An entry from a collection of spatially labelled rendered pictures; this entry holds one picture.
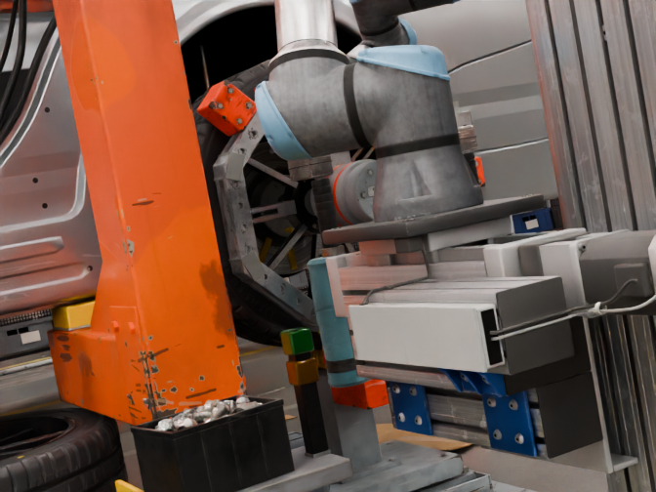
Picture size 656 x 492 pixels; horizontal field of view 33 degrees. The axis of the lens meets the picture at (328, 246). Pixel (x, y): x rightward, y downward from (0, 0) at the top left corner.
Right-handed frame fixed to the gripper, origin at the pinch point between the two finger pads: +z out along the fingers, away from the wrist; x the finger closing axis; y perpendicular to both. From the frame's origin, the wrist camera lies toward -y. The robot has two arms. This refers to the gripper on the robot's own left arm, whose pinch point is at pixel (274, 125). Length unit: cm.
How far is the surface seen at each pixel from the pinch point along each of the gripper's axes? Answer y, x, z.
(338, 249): 18.9, 22.3, -3.3
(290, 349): 28.4, 8.0, 26.3
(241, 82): -23.5, 31.4, -25.3
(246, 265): 4.4, 41.0, 1.9
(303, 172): 4.5, 17.5, -8.3
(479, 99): 9, 55, -86
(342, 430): 38, 77, -2
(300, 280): -61, 403, -211
